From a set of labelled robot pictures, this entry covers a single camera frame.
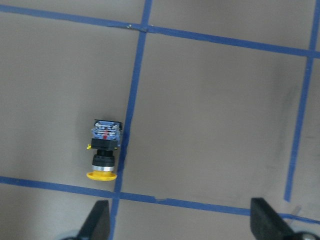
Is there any yellow mushroom push button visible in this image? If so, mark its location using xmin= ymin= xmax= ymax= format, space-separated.
xmin=86 ymin=119 xmax=123 ymax=182

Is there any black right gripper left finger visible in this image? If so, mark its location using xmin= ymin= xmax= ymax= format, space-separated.
xmin=58 ymin=200 xmax=111 ymax=240

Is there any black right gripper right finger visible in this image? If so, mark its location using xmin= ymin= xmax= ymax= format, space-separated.
xmin=250 ymin=197 xmax=320 ymax=240

